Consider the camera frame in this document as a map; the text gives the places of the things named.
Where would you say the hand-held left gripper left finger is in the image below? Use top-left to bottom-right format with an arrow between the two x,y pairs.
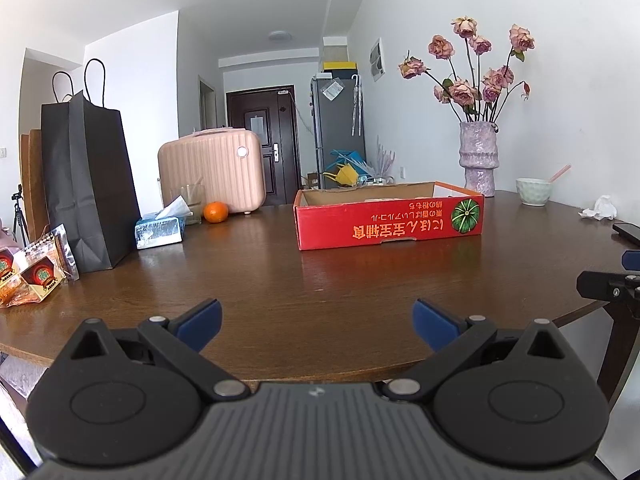
70,298 -> 252,402

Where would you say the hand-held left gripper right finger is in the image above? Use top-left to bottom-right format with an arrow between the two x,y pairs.
382,298 -> 569,403

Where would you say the red cardboard box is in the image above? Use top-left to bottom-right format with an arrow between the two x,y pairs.
293,181 -> 485,251

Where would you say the black smartphone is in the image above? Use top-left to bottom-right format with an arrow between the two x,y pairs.
612,222 -> 640,246

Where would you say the crumpled white tissue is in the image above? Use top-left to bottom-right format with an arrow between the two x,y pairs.
579,195 -> 618,221

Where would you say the blue tissue pack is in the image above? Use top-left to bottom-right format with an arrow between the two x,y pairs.
135,196 -> 193,250

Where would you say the white ceramic bowl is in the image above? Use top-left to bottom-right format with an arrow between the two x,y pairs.
516,177 -> 554,207

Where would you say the clear drinking glass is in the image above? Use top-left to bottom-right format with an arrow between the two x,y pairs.
170,183 -> 207,226

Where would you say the pink ribbed suitcase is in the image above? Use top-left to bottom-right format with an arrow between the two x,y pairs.
158,128 -> 267,216

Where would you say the clear plastic packet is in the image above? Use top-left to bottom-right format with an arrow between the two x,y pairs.
47,224 -> 81,282

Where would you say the purple dried grass bunch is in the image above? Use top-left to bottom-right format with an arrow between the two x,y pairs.
372,137 -> 398,183

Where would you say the purple ceramic vase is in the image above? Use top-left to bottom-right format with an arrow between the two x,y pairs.
459,121 -> 501,198

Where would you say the blue and yellow decoration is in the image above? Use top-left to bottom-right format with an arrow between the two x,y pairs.
322,149 -> 376,188

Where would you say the black paper bag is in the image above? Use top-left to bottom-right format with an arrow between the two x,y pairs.
41,58 -> 142,274

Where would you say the dark brown entrance door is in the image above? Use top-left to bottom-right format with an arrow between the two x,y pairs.
226,85 -> 300,206

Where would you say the brown paper bag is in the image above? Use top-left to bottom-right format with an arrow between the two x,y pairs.
20,129 -> 51,243

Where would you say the grey refrigerator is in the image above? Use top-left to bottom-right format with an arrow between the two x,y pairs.
310,76 -> 367,190

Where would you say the white interior door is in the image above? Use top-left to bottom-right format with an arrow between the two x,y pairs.
199,76 -> 217,131

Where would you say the clear hanging umbrella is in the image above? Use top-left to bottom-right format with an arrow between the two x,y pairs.
351,74 -> 363,137

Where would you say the dried pink rose bouquet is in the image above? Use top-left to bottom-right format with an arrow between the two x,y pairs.
398,16 -> 536,125

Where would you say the black camera tripod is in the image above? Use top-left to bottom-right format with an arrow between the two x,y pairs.
11,185 -> 30,248

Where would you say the white wall panel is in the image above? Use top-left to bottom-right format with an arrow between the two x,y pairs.
369,37 -> 387,81

